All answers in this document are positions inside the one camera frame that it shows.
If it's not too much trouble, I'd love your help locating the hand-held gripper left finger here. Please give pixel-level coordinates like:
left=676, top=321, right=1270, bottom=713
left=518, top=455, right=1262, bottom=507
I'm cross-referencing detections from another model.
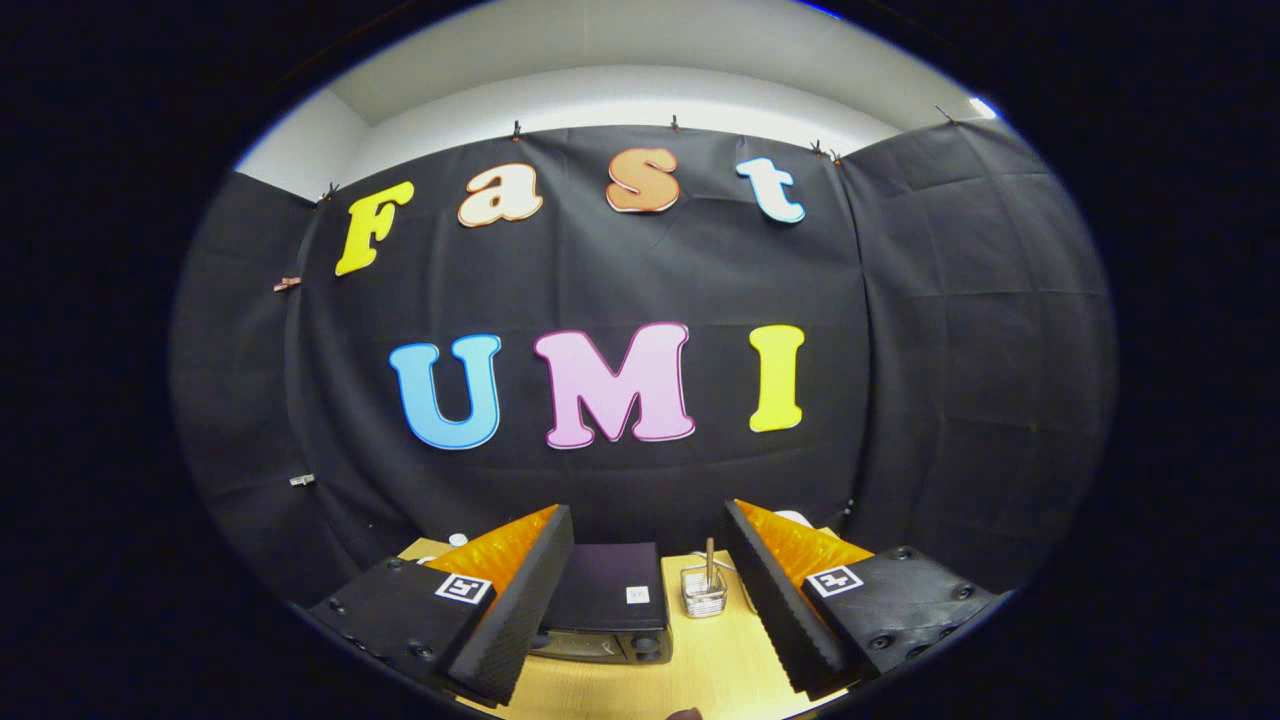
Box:
left=305, top=503, right=576, bottom=706

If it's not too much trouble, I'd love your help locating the black backdrop cloth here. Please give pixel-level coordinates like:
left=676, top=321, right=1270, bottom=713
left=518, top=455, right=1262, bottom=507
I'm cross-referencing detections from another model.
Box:
left=168, top=120, right=1119, bottom=601

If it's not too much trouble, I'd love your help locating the black toaster oven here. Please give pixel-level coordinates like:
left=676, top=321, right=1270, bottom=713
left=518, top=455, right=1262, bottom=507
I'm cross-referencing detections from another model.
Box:
left=535, top=543, right=674, bottom=665

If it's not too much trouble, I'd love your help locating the row of black clips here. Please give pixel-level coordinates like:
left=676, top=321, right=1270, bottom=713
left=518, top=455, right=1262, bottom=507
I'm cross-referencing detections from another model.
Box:
left=318, top=113, right=956, bottom=201

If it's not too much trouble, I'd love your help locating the small wire basket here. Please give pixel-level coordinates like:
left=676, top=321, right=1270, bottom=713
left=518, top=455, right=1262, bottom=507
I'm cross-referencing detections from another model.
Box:
left=680, top=565, right=728, bottom=619

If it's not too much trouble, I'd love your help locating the white power cable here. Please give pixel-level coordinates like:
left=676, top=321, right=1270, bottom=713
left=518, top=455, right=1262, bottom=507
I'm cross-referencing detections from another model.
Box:
left=717, top=553, right=758, bottom=614

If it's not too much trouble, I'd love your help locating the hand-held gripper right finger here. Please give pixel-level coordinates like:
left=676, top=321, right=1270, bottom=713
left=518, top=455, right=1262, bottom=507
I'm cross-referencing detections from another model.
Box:
left=722, top=498, right=1001, bottom=701

